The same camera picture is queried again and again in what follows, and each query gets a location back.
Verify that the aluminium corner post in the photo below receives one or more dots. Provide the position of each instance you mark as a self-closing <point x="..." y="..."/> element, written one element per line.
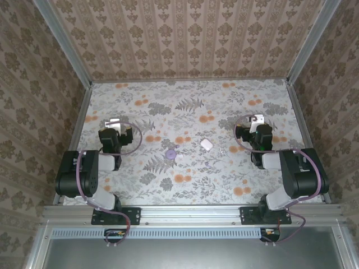
<point x="64" y="42"/>
<point x="312" y="42"/>

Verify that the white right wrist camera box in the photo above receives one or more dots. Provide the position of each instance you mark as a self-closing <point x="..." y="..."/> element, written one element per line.
<point x="258" y="119"/>

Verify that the grey metal sheet panel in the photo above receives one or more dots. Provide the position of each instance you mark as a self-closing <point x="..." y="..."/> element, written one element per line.
<point x="182" y="255"/>

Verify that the thin aluminium table rail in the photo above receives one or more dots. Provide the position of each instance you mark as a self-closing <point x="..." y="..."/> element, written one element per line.
<point x="190" y="79"/>

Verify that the purple round disc with loop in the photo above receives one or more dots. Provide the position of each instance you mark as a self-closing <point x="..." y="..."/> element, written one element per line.
<point x="170" y="153"/>

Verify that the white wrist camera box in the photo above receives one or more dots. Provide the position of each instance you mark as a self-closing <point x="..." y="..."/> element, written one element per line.
<point x="113" y="123"/>
<point x="258" y="119"/>

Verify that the aluminium panel edge profile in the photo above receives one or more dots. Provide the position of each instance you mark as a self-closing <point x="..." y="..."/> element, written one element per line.
<point x="346" y="252"/>
<point x="37" y="249"/>

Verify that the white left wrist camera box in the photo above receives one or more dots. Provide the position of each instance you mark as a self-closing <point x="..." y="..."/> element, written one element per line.
<point x="113" y="123"/>

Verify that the pale lilac earbud charging case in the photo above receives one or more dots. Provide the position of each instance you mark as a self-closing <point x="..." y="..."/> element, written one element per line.
<point x="206" y="145"/>

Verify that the aluminium table side rail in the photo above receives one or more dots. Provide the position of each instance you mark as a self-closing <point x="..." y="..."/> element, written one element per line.
<point x="303" y="126"/>
<point x="74" y="140"/>

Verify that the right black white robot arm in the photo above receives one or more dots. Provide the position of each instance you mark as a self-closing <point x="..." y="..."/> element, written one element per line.
<point x="305" y="179"/>

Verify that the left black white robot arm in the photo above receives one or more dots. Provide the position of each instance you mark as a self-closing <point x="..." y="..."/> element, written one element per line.
<point x="67" y="179"/>

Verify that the long aluminium frame rail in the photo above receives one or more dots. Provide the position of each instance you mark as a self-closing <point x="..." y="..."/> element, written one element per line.
<point x="190" y="214"/>

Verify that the small white object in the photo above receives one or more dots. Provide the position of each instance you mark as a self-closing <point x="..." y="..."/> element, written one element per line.
<point x="180" y="157"/>

